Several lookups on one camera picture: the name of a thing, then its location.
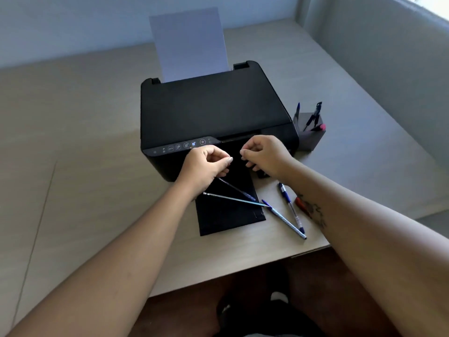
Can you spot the person's white shoe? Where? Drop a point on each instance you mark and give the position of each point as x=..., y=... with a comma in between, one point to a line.
x=279, y=297

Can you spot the person's right thumb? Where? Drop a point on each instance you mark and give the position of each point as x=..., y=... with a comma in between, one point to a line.
x=249, y=154

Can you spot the person's left thumb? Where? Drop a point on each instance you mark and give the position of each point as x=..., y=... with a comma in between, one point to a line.
x=221, y=162

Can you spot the grey square pen holder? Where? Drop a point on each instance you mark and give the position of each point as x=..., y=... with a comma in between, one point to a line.
x=310, y=140

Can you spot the blue white striped pen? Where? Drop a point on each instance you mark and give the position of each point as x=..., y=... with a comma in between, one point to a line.
x=286, y=221

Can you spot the clear pen with blue cap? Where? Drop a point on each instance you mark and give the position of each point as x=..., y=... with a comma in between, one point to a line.
x=290, y=207

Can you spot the white paper sheet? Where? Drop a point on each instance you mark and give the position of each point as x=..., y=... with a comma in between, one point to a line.
x=191, y=45

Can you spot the black printer output tray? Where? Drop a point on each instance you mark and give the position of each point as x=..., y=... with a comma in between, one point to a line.
x=228, y=217

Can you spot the person's black trouser leg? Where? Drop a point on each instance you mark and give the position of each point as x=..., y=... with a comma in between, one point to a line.
x=266, y=319

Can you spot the thin clear pen refill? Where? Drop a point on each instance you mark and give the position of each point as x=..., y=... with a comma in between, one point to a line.
x=235, y=199

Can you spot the black inkjet printer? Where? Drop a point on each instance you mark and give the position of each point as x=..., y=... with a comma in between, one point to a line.
x=210, y=108

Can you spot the black drawing compass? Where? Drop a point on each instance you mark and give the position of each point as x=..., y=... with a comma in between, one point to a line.
x=313, y=117

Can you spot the blue capped pen in holder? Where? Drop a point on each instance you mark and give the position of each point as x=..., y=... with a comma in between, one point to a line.
x=297, y=110

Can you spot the person's left hand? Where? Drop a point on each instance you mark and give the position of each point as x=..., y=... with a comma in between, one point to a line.
x=200, y=168

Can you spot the dark blue pen barrel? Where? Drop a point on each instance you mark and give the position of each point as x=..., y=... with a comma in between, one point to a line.
x=238, y=190

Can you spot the pink red marker pen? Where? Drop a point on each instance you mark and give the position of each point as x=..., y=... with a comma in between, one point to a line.
x=318, y=127

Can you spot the person's left forearm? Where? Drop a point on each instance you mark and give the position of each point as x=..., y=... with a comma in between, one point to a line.
x=115, y=266

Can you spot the person's right forearm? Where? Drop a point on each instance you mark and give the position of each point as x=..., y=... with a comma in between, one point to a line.
x=371, y=249

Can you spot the person's right hand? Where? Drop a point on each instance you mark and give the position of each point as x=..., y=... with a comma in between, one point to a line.
x=272, y=154

